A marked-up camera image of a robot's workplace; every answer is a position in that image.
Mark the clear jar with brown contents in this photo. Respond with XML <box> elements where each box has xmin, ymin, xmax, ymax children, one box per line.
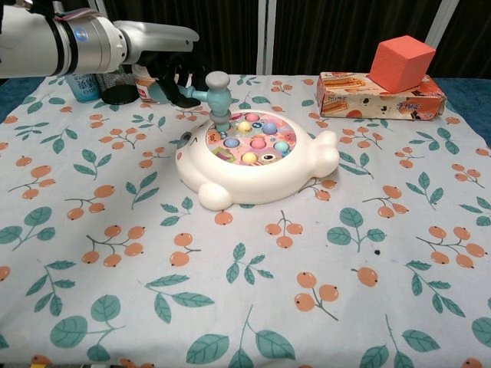
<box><xmin>131</xmin><ymin>63</ymin><xmax>160</xmax><ymax>104</ymax></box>

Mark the orange foam cube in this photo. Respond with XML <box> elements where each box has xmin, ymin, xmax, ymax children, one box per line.
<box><xmin>368</xmin><ymin>34</ymin><xmax>437</xmax><ymax>94</ymax></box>

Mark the floral print tablecloth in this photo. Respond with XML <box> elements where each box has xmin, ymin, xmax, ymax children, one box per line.
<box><xmin>0</xmin><ymin>72</ymin><xmax>491</xmax><ymax>368</ymax></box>

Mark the teal grey toy hammer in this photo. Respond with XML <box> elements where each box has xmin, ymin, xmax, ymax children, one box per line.
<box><xmin>148</xmin><ymin>70</ymin><xmax>234</xmax><ymax>133</ymax></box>

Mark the black mesh pen holder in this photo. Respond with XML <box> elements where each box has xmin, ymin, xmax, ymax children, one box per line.
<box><xmin>95</xmin><ymin>64</ymin><xmax>140</xmax><ymax>106</ymax></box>

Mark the orange biscuit box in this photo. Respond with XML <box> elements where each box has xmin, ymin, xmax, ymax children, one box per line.
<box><xmin>315</xmin><ymin>71</ymin><xmax>448</xmax><ymax>122</ymax></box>

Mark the black folding screen panel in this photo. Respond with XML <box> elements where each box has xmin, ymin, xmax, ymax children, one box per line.
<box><xmin>424</xmin><ymin>0</ymin><xmax>491</xmax><ymax>80</ymax></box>
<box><xmin>265</xmin><ymin>0</ymin><xmax>443</xmax><ymax>77</ymax></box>
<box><xmin>0</xmin><ymin>0</ymin><xmax>268</xmax><ymax>77</ymax></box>

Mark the white fish toy game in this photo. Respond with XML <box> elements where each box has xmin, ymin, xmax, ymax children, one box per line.
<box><xmin>175</xmin><ymin>108</ymin><xmax>341</xmax><ymax>210</ymax></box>

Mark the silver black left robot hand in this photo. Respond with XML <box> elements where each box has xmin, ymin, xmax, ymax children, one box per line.
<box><xmin>114</xmin><ymin>21</ymin><xmax>210</xmax><ymax>109</ymax></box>

